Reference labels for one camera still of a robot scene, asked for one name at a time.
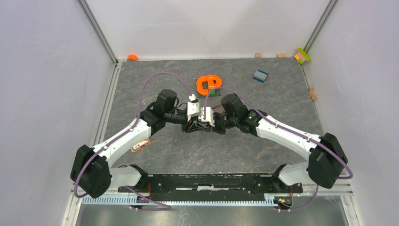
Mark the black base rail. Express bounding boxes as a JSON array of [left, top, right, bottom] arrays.
[[130, 164, 303, 202]]

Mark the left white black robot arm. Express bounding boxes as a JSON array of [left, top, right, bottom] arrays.
[[71, 89, 214, 198]]

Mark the orange round cap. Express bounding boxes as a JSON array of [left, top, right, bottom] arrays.
[[127, 54, 138, 62]]

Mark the red wooden box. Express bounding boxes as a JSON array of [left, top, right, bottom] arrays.
[[130, 138, 152, 152]]

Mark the light blue toothed strip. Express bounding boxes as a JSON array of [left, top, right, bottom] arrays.
[[81, 195, 275, 207]]

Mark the multicolour toy brick stack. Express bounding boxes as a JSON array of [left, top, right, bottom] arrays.
[[294, 48, 311, 65]]

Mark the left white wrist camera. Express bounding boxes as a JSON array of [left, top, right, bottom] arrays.
[[187, 94, 200, 120]]

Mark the dark flat base plate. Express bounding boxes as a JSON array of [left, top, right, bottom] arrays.
[[209, 89, 221, 97]]

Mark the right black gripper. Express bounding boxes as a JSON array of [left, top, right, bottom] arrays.
[[205, 112, 238, 135]]

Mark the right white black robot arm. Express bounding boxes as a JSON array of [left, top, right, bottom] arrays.
[[200, 94, 352, 192]]

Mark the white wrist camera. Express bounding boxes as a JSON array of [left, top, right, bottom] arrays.
[[200, 106, 215, 127], [187, 94, 200, 120]]

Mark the curved wooden block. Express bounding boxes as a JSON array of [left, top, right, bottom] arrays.
[[309, 87, 318, 101]]

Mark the red key with cord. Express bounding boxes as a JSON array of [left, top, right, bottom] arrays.
[[212, 104, 225, 113]]

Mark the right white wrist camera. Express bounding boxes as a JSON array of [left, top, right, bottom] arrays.
[[200, 106, 215, 127]]

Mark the blue toy brick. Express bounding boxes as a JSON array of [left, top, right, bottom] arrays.
[[253, 70, 269, 83]]

